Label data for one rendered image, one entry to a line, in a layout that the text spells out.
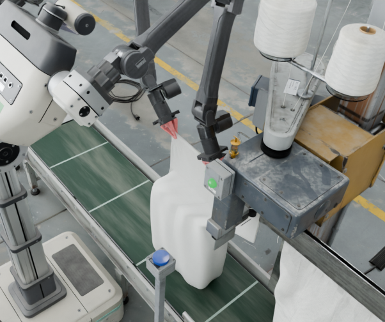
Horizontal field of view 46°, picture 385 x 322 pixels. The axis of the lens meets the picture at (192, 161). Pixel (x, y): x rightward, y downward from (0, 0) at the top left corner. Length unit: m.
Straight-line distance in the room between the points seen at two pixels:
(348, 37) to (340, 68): 0.08
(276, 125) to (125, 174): 1.45
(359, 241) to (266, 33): 1.92
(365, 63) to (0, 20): 1.10
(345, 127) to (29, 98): 0.97
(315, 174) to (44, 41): 0.85
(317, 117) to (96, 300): 1.33
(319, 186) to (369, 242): 1.81
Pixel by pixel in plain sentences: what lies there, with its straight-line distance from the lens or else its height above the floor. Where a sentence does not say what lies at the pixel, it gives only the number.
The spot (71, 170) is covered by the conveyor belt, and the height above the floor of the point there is 0.38.
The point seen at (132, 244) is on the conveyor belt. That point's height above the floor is 0.38.
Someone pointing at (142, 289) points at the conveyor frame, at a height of 0.31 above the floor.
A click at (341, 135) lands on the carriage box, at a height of 1.33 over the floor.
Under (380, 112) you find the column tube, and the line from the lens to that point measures 1.63.
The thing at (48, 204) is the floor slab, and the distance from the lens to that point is 3.03.
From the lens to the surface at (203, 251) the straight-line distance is 1.88.
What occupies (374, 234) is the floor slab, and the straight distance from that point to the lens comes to 3.12.
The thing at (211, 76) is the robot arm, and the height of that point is 1.41.
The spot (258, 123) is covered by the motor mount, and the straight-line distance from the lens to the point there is 1.72.
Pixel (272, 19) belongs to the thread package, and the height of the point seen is 1.64.
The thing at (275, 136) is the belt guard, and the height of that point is 1.41.
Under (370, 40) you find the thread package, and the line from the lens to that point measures 1.26.
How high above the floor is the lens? 2.19
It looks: 42 degrees down
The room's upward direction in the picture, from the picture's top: 5 degrees clockwise
